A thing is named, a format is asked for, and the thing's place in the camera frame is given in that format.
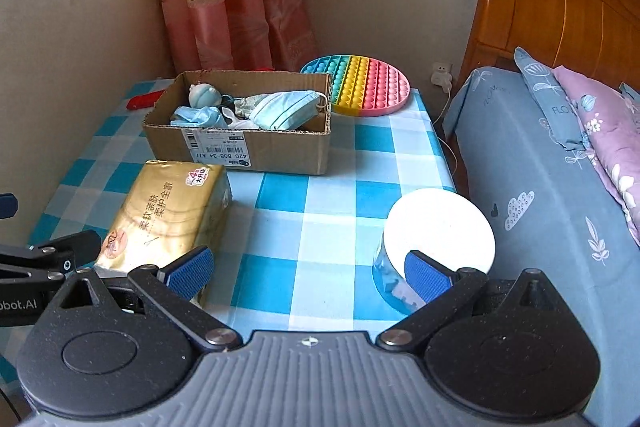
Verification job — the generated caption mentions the gold tissue pack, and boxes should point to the gold tissue pack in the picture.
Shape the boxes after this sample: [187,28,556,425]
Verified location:
[95,159,233,308]

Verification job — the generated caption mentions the round rainbow pop toy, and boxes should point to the round rainbow pop toy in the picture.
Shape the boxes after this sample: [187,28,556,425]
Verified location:
[300,53,411,118]

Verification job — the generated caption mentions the blue patterned pillow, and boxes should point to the blue patterned pillow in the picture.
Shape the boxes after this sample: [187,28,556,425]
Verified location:
[619,82,640,118]
[514,47,588,152]

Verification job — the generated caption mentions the white charger cable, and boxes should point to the white charger cable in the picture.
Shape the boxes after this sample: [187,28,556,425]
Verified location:
[432,84,463,188]

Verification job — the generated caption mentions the red plastic tool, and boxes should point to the red plastic tool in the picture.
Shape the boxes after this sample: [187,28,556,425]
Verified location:
[126,89,166,110]

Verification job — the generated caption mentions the clear jar with white lid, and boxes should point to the clear jar with white lid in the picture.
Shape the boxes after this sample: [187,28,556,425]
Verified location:
[371,188,496,314]

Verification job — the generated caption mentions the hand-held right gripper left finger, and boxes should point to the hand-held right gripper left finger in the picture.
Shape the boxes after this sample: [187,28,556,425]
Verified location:
[47,245,243,354]

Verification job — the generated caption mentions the blue white checkered tablecloth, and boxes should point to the blue white checkered tablecloth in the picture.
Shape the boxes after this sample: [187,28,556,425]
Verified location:
[0,77,458,383]

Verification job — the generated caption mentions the pile of white clips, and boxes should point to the pile of white clips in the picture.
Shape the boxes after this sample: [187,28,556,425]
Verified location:
[377,274,426,313]

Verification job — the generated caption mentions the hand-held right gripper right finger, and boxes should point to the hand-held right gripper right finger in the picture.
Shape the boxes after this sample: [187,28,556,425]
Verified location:
[375,249,576,354]

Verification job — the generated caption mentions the teal hooded plush toy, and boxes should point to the teal hooded plush toy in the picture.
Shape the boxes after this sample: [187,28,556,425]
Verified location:
[187,83,223,108]

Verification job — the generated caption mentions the pink floral pillow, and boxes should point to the pink floral pillow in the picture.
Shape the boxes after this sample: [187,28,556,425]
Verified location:
[552,66,640,248]

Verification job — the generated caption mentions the brown cardboard box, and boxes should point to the brown cardboard box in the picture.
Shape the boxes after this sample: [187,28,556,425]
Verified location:
[142,69,333,176]

